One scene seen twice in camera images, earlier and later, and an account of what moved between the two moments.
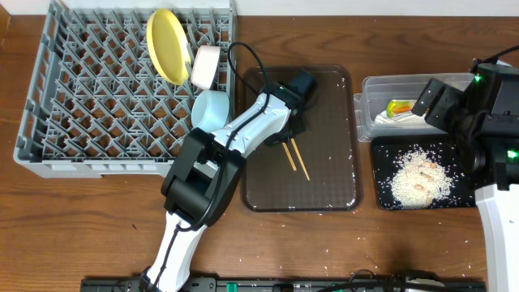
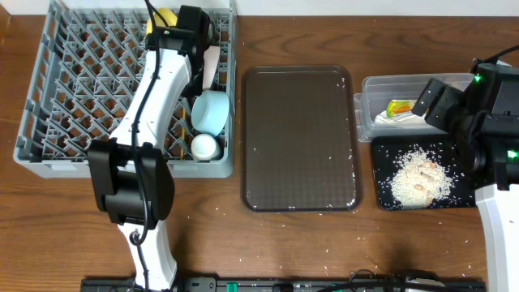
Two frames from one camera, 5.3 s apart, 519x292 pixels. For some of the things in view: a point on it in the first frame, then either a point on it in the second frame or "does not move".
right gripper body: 448,110 does not move
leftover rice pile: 418,180 does not move
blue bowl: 210,110 does not move
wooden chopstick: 289,156 to 183,133
